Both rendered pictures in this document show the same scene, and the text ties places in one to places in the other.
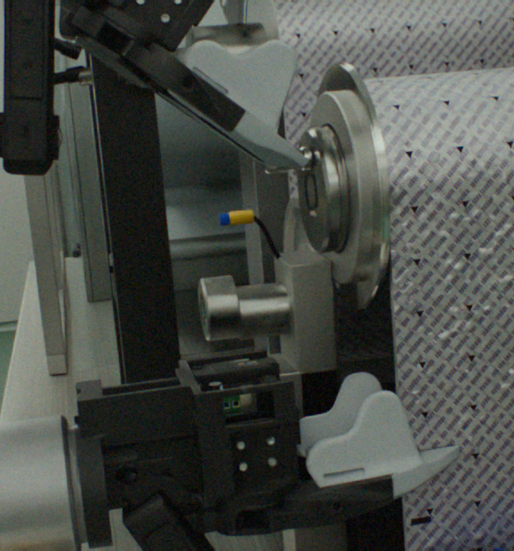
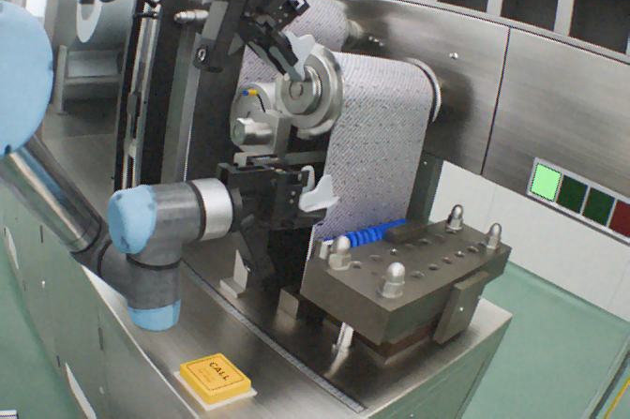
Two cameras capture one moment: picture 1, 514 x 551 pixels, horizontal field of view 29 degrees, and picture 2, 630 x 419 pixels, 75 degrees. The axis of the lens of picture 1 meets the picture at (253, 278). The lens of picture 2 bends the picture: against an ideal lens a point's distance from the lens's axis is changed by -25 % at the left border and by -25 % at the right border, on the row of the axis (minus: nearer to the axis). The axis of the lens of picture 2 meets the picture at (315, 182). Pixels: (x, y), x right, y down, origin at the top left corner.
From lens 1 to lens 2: 38 cm
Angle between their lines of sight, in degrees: 36
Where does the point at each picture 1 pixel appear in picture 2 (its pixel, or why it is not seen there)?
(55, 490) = (227, 211)
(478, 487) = (338, 212)
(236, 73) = (295, 44)
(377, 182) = (340, 95)
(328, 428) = not seen: hidden behind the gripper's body
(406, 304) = (336, 142)
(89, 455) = (236, 197)
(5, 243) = not seen: outside the picture
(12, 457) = (210, 196)
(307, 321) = (278, 141)
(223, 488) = (278, 212)
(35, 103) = (226, 44)
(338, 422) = not seen: hidden behind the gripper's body
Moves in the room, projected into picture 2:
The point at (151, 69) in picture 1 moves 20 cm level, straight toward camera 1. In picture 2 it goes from (278, 40) to (393, 72)
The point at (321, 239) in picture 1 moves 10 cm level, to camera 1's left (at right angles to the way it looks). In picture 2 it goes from (301, 110) to (238, 108)
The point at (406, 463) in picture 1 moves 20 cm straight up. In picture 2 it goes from (329, 202) to (355, 67)
